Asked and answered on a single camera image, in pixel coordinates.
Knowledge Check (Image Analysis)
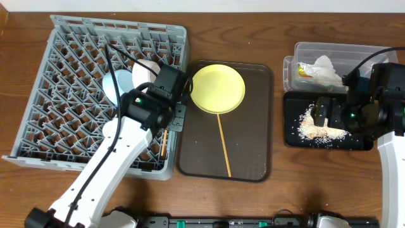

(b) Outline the clear plastic waste bin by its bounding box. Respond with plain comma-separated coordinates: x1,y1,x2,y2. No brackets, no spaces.
283,42,383,94

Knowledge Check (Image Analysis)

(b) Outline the black rectangular tray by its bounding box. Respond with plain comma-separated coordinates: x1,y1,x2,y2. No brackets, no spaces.
283,91,373,151

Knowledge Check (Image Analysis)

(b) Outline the pile of rice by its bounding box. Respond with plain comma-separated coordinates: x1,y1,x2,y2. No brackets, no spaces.
297,104,351,146

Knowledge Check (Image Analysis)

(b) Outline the white paper waste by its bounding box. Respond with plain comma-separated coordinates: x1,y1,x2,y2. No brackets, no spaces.
297,55,343,87

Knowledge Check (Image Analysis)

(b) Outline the white cup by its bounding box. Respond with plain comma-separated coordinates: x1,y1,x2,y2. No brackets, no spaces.
102,121,116,137

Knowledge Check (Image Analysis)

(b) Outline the wooden chopstick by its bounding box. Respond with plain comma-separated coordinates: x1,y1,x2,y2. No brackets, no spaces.
161,129,168,158
216,114,232,178

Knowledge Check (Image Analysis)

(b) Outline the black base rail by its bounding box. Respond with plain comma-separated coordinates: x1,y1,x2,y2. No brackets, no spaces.
97,207,380,228

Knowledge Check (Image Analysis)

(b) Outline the grey plastic dish rack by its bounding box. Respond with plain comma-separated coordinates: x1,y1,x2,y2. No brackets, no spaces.
5,15,189,171

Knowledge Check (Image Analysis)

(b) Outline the light blue bowl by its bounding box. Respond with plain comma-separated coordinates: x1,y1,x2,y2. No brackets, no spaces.
102,70,134,106

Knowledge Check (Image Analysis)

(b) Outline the yellow round plate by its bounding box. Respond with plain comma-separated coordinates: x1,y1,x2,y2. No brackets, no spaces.
190,64,246,115

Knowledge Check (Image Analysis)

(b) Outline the dark brown serving tray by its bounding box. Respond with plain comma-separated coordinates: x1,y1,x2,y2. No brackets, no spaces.
177,62,274,182

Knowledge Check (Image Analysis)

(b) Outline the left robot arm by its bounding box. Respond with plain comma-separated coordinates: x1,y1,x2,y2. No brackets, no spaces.
24,65,189,227

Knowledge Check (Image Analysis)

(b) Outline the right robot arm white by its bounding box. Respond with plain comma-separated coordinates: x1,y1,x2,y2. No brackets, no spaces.
311,63,404,227

